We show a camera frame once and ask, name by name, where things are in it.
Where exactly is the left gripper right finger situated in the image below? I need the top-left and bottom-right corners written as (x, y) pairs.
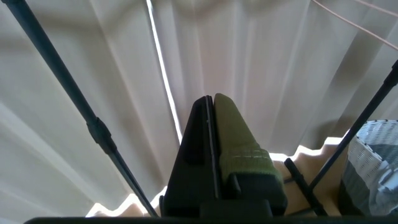
top-left (222, 172), bottom-right (289, 217)

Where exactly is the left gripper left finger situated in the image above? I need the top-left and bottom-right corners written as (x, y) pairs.
top-left (160, 95), bottom-right (222, 218)

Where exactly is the green long-sleeved shirt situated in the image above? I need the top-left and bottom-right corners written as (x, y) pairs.
top-left (213, 92), bottom-right (284, 187)

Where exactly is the white laundry basket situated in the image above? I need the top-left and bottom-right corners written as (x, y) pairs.
top-left (337, 119), bottom-right (398, 217)

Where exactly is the black clothes rack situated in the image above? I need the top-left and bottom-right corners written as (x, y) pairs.
top-left (0, 0), bottom-right (398, 218)

